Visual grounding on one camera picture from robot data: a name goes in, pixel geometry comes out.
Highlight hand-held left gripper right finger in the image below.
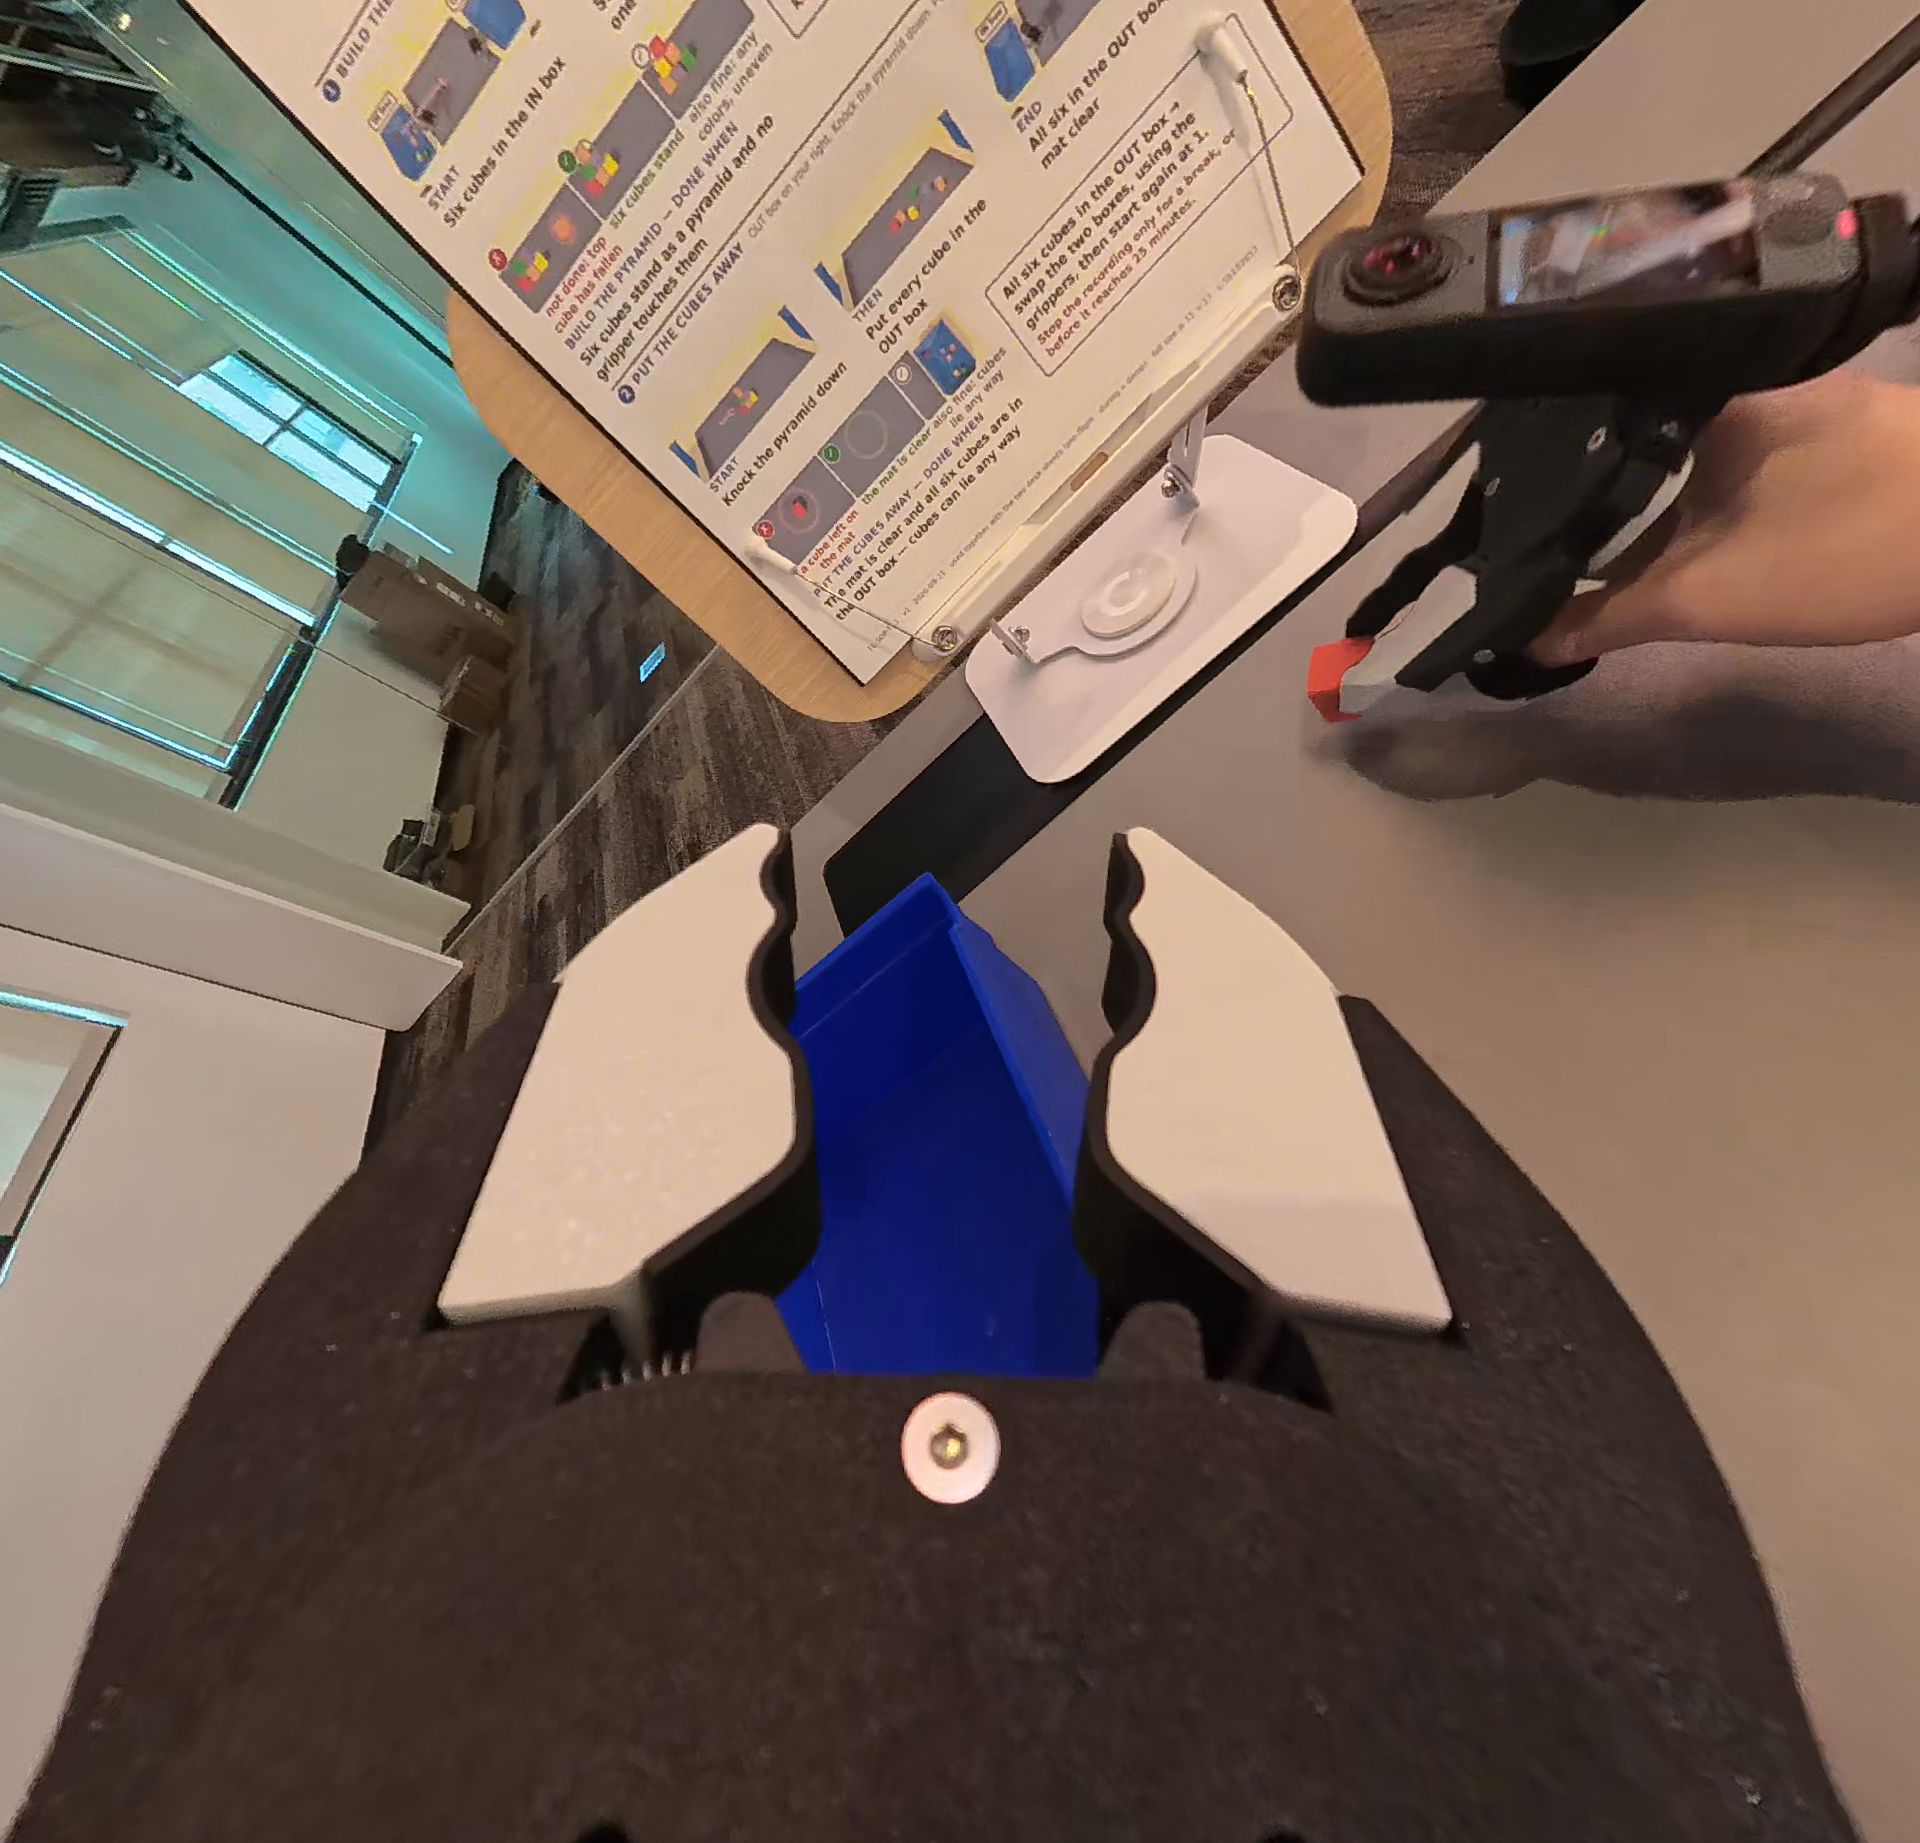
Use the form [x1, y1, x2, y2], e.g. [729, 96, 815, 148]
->
[1080, 826, 1458, 1378]

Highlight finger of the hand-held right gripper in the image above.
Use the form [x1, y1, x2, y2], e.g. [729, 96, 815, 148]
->
[1343, 439, 1498, 645]
[1340, 567, 1487, 720]

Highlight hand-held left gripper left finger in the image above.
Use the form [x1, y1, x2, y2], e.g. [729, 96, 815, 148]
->
[433, 823, 824, 1350]

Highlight person's right hand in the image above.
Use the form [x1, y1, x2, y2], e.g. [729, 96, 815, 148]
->
[1531, 365, 1920, 672]

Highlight blue plastic bin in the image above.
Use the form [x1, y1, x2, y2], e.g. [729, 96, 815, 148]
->
[777, 872, 1109, 1381]

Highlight printed instruction sheet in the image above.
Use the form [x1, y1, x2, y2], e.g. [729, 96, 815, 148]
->
[111, 0, 1367, 672]

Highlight wooden display board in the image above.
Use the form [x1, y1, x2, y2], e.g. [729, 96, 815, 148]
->
[449, 0, 1393, 722]

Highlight office window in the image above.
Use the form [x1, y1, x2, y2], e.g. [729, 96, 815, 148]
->
[0, 268, 429, 811]

